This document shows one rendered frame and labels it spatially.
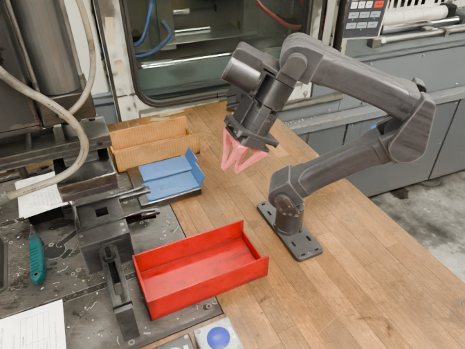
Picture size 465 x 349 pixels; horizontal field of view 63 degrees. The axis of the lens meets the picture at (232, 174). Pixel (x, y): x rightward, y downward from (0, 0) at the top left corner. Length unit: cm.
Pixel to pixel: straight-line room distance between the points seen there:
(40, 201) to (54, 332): 34
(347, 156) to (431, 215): 180
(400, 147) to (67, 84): 58
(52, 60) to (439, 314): 82
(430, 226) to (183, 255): 182
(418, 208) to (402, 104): 187
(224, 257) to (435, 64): 156
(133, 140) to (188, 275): 53
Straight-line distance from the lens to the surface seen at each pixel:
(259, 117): 70
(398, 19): 213
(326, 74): 67
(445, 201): 268
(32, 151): 75
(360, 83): 69
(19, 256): 98
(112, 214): 86
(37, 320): 85
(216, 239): 85
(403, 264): 92
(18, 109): 68
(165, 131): 122
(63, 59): 68
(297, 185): 79
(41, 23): 66
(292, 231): 89
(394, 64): 193
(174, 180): 102
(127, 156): 110
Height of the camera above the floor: 155
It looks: 38 degrees down
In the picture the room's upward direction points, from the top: straight up
